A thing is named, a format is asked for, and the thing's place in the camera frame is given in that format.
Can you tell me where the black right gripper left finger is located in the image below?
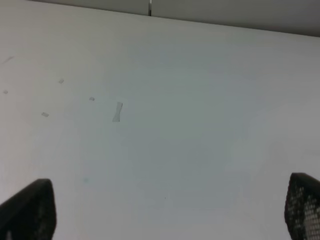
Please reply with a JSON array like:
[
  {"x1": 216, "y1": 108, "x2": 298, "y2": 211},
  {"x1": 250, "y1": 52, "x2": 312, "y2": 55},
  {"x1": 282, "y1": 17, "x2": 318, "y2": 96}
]
[{"x1": 0, "y1": 178, "x2": 56, "y2": 240}]

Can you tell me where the clear tape strip on table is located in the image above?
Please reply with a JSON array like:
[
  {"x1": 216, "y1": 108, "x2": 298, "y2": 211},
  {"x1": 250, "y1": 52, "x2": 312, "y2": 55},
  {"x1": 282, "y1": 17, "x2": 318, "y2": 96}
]
[{"x1": 112, "y1": 102, "x2": 123, "y2": 123}]

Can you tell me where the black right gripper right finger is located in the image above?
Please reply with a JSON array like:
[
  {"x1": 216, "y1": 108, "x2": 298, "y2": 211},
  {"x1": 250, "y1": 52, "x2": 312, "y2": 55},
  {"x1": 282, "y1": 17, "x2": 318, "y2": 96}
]
[{"x1": 284, "y1": 172, "x2": 320, "y2": 240}]

